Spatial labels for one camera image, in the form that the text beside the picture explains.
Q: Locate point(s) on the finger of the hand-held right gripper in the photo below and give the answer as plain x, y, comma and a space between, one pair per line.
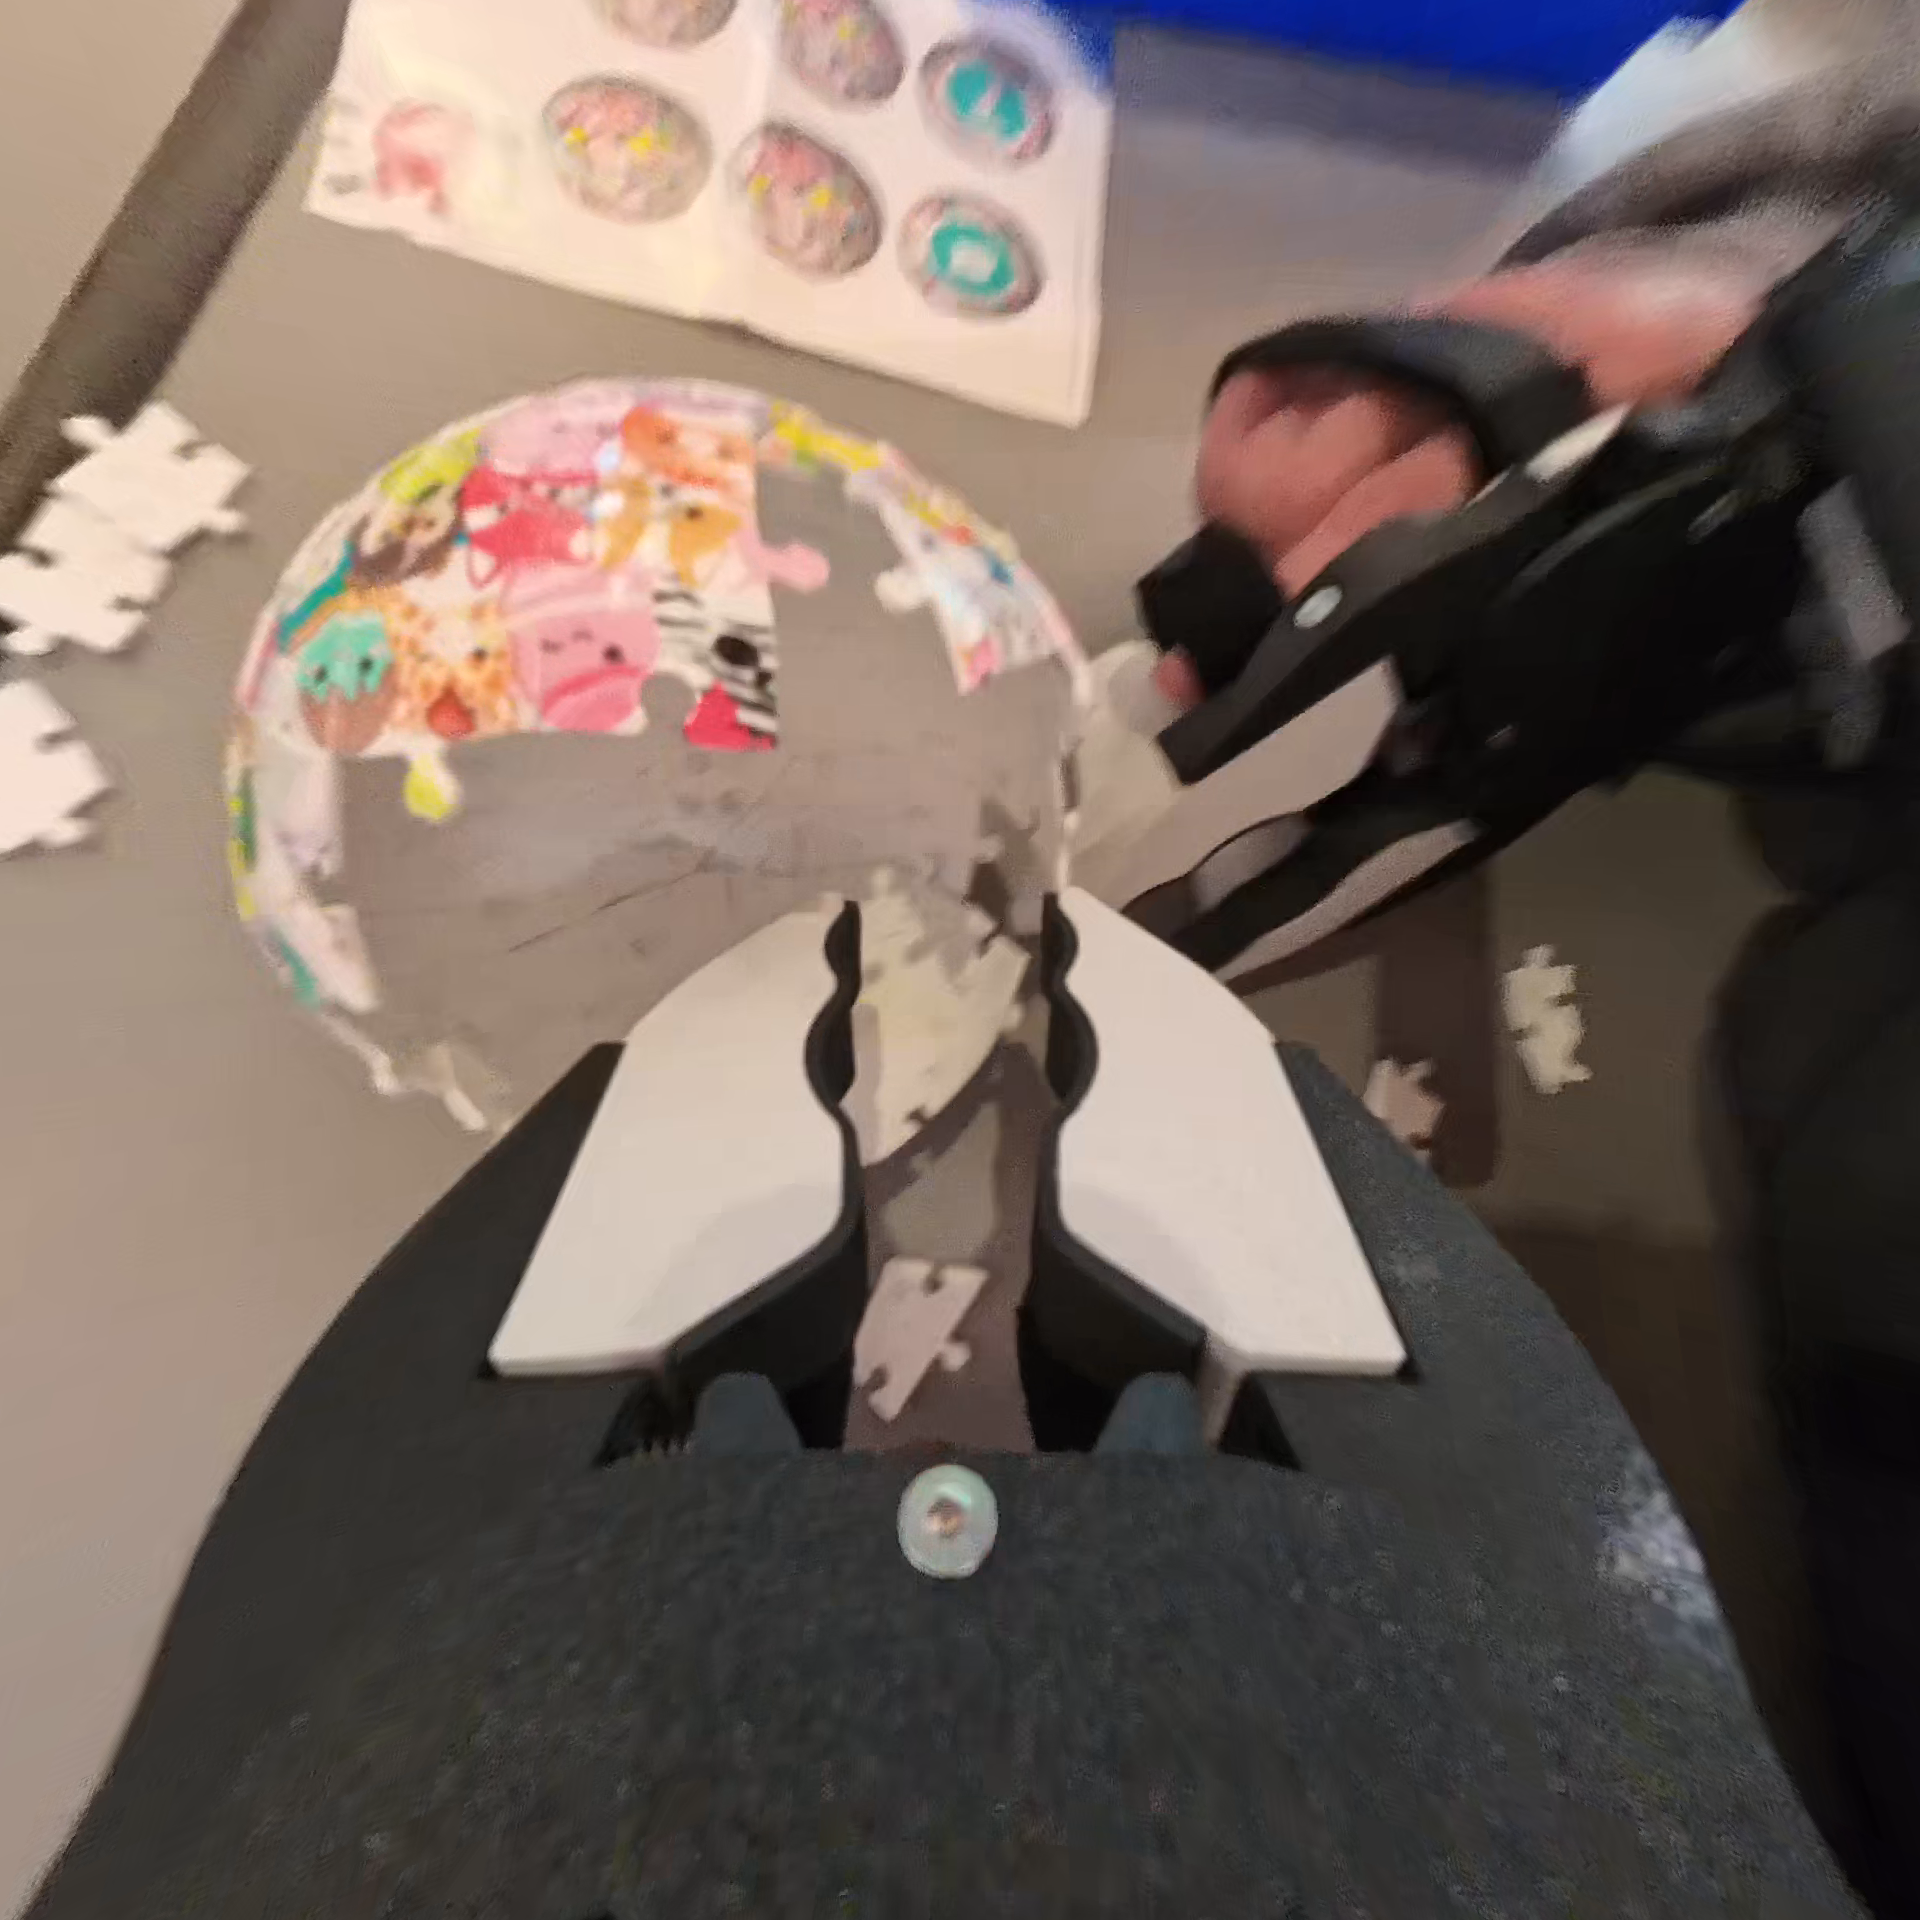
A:
1245, 767
1351, 886

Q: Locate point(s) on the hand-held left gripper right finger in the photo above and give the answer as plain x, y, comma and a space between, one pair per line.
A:
1217, 1200

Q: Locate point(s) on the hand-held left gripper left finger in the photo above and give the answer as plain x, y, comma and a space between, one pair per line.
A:
674, 1200

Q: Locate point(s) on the colourful puzzle ball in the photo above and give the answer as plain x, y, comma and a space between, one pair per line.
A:
601, 721

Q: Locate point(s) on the puzzle instruction leaflet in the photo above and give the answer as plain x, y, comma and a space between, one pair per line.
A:
751, 182

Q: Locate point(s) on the person's right hand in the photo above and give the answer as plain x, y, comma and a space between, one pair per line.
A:
1322, 481

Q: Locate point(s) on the blue plastic bin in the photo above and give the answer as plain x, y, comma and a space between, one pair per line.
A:
1380, 37

